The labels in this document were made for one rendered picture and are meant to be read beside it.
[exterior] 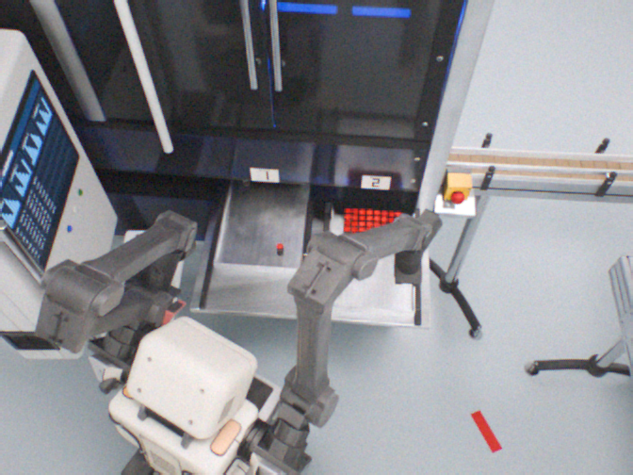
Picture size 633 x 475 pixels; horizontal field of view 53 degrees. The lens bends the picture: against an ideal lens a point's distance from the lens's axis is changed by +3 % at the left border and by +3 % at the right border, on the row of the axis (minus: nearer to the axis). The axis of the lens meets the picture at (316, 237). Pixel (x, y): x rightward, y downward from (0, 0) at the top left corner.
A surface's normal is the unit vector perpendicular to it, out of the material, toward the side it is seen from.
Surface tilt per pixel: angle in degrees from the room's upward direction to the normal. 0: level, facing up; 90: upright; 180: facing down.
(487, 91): 0
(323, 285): 12
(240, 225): 0
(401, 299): 0
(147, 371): 48
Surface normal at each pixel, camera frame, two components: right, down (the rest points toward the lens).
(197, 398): -0.37, 0.18
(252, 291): 0.00, -0.54
